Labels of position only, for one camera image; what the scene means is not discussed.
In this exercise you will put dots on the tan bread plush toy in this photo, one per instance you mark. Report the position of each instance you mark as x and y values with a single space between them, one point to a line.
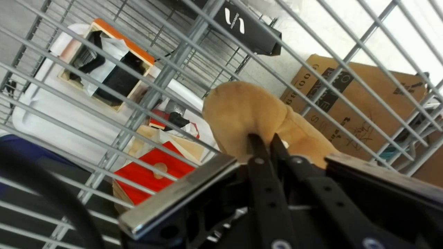
236 109

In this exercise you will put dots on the white plastic bin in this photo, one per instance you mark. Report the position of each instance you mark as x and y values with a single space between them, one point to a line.
62 116

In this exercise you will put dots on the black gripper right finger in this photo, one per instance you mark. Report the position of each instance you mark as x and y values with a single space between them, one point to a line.
368 206

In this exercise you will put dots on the white wire basket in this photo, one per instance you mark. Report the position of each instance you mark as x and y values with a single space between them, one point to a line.
78 209

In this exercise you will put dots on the brown cardboard box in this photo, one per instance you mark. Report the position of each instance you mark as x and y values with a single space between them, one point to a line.
359 109

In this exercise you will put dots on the red box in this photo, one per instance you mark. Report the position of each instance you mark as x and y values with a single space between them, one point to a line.
145 177

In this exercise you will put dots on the orange trimmed open box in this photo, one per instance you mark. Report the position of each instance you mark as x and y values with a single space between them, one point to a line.
101 70

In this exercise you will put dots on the blue plastic bin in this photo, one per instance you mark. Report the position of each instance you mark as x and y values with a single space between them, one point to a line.
27 162

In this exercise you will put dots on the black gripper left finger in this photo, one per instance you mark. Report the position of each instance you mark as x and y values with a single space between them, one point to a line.
220 205

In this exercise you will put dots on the black labelled device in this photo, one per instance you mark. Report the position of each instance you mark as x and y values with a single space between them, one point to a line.
242 25

